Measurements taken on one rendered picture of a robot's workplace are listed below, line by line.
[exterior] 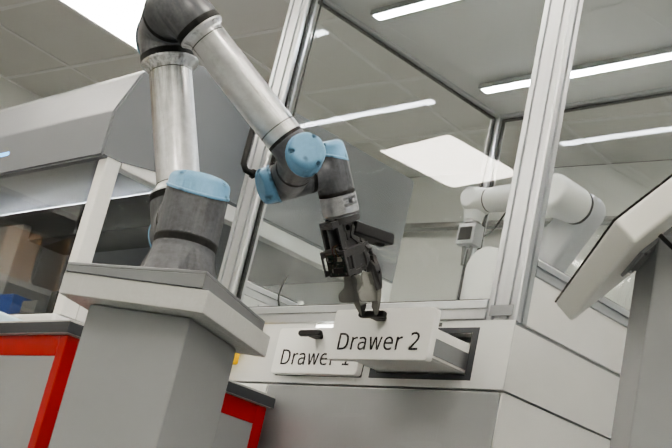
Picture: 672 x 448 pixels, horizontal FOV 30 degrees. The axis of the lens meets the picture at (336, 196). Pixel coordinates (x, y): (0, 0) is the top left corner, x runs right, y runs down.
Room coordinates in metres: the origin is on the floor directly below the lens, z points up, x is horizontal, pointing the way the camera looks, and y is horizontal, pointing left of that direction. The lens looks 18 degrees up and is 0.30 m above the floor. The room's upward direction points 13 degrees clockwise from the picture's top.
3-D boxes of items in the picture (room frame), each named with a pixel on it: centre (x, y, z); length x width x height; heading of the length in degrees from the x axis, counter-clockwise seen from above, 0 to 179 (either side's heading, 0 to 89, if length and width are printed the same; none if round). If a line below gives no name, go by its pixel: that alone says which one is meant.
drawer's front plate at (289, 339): (2.86, -0.04, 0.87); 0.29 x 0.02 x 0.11; 41
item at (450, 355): (2.68, -0.32, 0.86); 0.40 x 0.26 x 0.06; 131
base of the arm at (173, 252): (2.19, 0.24, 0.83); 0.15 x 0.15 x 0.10
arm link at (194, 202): (2.20, 0.25, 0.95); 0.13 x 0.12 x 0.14; 11
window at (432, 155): (2.85, -0.09, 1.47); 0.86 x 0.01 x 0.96; 41
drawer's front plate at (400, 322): (2.54, -0.16, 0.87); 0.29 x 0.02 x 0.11; 41
